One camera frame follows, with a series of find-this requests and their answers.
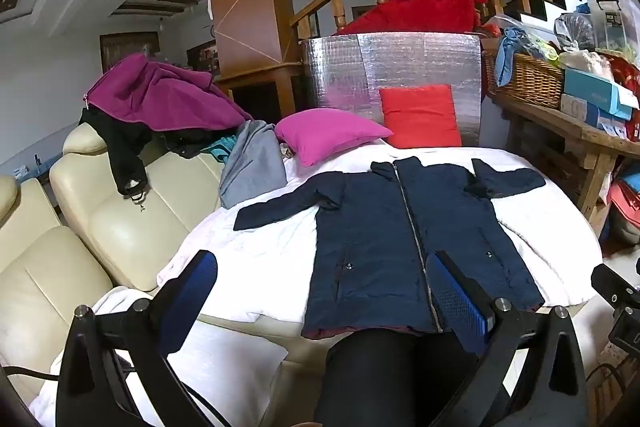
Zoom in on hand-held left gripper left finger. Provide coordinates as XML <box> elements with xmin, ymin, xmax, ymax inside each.
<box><xmin>56</xmin><ymin>250</ymin><xmax>221</xmax><ymax>427</ymax></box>

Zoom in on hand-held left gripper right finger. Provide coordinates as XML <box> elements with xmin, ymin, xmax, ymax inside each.
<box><xmin>425</xmin><ymin>250</ymin><xmax>588</xmax><ymax>427</ymax></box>

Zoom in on navy blue padded jacket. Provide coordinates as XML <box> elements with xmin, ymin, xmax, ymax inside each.
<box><xmin>233</xmin><ymin>155</ymin><xmax>547</xmax><ymax>340</ymax></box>

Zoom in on pink red folded clothes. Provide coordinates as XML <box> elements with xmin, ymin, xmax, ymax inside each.
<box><xmin>607</xmin><ymin>182</ymin><xmax>640</xmax><ymax>243</ymax></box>

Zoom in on white pink blanket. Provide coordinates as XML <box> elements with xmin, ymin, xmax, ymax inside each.
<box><xmin>157</xmin><ymin>142</ymin><xmax>603</xmax><ymax>325</ymax></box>

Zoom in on white cloth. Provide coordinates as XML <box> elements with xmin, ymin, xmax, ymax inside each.
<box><xmin>27</xmin><ymin>287</ymin><xmax>291</xmax><ymax>427</ymax></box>

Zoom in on cream leather sofa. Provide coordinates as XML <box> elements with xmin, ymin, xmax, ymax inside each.
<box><xmin>0</xmin><ymin>122</ymin><xmax>311</xmax><ymax>408</ymax></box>

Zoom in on person's legs in black pants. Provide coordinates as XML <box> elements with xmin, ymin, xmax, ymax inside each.
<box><xmin>312</xmin><ymin>327</ymin><xmax>506</xmax><ymax>427</ymax></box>

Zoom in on grey garment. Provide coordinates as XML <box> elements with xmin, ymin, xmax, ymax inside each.
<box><xmin>218</xmin><ymin>120</ymin><xmax>288</xmax><ymax>209</ymax></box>

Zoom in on teal garment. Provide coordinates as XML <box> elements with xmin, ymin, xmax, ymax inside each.
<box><xmin>200</xmin><ymin>134</ymin><xmax>238</xmax><ymax>160</ymax></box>

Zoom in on black garment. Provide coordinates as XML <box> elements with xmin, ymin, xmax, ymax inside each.
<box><xmin>79</xmin><ymin>107</ymin><xmax>221</xmax><ymax>198</ymax></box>

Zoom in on white and blue box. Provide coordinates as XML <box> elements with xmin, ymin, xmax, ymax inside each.
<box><xmin>560</xmin><ymin>94</ymin><xmax>631</xmax><ymax>138</ymax></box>

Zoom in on wooden side table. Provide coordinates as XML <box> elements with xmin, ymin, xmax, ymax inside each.
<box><xmin>487</xmin><ymin>92</ymin><xmax>640</xmax><ymax>238</ymax></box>

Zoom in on red orange pillow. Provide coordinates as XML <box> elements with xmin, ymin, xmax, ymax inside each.
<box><xmin>379</xmin><ymin>84</ymin><xmax>463</xmax><ymax>150</ymax></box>

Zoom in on magenta fleece garment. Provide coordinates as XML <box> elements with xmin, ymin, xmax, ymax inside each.
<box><xmin>82</xmin><ymin>53</ymin><xmax>255</xmax><ymax>132</ymax></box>

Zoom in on teal cardboard box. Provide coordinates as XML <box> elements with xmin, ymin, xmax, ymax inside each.
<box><xmin>562</xmin><ymin>68</ymin><xmax>636</xmax><ymax>120</ymax></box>

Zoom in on magenta pillow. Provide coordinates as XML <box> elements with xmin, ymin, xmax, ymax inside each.
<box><xmin>275</xmin><ymin>109</ymin><xmax>394</xmax><ymax>168</ymax></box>

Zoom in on red bag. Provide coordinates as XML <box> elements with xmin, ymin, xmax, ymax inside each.
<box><xmin>600</xmin><ymin>54</ymin><xmax>640</xmax><ymax>138</ymax></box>

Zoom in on wicker basket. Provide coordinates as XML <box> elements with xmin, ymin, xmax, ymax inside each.
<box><xmin>486</xmin><ymin>52</ymin><xmax>566</xmax><ymax>110</ymax></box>

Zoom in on white plastic bag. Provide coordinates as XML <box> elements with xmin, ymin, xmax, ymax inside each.
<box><xmin>562</xmin><ymin>49</ymin><xmax>613</xmax><ymax>80</ymax></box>

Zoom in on dark wooden cabinet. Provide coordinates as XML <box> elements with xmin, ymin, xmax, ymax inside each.
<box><xmin>100</xmin><ymin>32</ymin><xmax>161</xmax><ymax>75</ymax></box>

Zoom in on light blue cloth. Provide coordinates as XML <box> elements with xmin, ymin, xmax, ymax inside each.
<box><xmin>495</xmin><ymin>27</ymin><xmax>531</xmax><ymax>88</ymax></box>

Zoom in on plastic bag with grey contents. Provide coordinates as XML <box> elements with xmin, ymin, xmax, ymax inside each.
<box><xmin>554</xmin><ymin>13</ymin><xmax>598</xmax><ymax>52</ymax></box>

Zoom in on clear plastic storage container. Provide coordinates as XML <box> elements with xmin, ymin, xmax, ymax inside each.
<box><xmin>587</xmin><ymin>0</ymin><xmax>640</xmax><ymax>52</ymax></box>

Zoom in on staircase steps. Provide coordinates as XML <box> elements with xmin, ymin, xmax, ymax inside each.
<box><xmin>520</xmin><ymin>0</ymin><xmax>601</xmax><ymax>22</ymax></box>

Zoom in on large red cushion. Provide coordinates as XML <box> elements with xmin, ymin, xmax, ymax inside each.
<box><xmin>336</xmin><ymin>0</ymin><xmax>488</xmax><ymax>36</ymax></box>

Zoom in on black cable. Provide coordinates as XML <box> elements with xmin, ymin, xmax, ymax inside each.
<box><xmin>0</xmin><ymin>364</ymin><xmax>66</xmax><ymax>383</ymax></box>

